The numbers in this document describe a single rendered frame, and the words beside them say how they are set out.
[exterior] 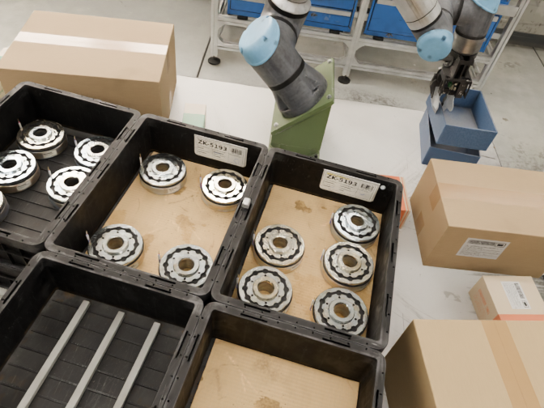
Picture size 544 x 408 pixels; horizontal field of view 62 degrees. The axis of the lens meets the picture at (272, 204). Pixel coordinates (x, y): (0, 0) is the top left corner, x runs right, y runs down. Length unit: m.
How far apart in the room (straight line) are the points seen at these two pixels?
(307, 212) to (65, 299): 0.52
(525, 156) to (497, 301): 1.93
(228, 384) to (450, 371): 0.36
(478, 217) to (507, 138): 1.94
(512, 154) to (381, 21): 1.06
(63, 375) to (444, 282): 0.84
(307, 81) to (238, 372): 0.75
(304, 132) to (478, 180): 0.46
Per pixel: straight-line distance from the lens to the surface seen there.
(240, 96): 1.53
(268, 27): 1.18
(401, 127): 1.56
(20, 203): 1.08
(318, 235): 0.99
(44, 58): 1.36
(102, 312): 0.89
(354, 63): 2.94
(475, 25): 1.26
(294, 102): 1.22
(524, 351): 0.93
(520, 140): 3.09
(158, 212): 1.00
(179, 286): 0.78
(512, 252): 1.21
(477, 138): 1.41
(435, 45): 1.11
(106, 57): 1.34
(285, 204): 1.03
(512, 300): 1.14
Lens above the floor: 1.60
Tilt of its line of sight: 49 degrees down
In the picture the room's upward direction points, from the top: 10 degrees clockwise
